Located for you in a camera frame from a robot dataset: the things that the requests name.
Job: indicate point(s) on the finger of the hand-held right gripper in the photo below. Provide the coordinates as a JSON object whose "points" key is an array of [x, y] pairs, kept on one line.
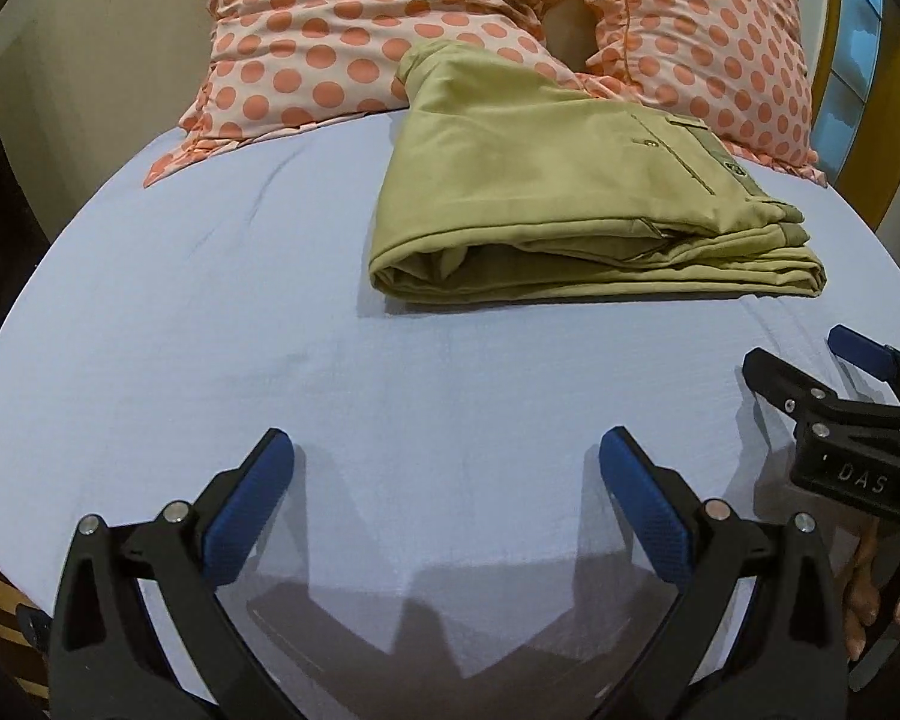
{"points": [[864, 352], [787, 388]]}

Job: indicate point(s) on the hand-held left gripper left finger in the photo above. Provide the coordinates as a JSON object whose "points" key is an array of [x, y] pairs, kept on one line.
{"points": [[249, 504]]}

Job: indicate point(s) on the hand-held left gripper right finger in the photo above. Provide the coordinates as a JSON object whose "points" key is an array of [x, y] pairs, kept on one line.
{"points": [[649, 511]]}

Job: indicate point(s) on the khaki pants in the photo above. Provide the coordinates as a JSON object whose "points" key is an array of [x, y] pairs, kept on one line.
{"points": [[570, 187]]}

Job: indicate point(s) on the light blue bed sheet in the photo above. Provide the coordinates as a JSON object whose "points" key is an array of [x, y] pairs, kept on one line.
{"points": [[390, 405]]}

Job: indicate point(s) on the window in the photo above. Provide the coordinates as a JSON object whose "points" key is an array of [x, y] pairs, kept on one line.
{"points": [[847, 67]]}

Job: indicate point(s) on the polka dot pillow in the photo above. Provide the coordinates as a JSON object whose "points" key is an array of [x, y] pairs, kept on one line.
{"points": [[330, 45], [705, 52]]}

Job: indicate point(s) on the wooden bed frame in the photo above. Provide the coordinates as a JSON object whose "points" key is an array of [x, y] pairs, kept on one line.
{"points": [[4, 607]]}

